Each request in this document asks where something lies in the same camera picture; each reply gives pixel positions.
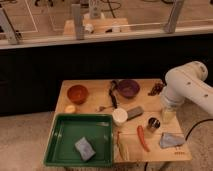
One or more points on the small yellow round object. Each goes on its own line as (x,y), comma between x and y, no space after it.
(70,109)

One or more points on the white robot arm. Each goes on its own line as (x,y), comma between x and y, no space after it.
(186,82)

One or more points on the dark brown grapes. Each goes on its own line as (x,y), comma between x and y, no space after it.
(157,88)

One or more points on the orange bowl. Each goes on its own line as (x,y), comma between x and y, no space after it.
(77,94)

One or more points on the metal cup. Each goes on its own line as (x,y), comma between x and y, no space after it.
(153,124)

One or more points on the blue cloth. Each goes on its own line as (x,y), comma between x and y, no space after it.
(170,140)

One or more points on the wooden board in background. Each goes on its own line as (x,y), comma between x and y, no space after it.
(100,26)

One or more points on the white cup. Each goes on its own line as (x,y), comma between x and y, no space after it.
(120,116)

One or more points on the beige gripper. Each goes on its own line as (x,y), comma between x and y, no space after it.
(168,114)

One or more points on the green plastic tray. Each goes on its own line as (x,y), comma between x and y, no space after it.
(70,129)

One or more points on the blue sponge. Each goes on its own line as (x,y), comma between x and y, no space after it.
(85,149)

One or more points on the purple bowl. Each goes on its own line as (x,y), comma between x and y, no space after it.
(128,88)

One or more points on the grey rectangular block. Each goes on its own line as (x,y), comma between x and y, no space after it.
(135,112)

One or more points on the black handled fork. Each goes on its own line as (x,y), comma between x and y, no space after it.
(113,87)

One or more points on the red chili pepper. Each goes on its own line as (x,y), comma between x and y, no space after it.
(140,133)

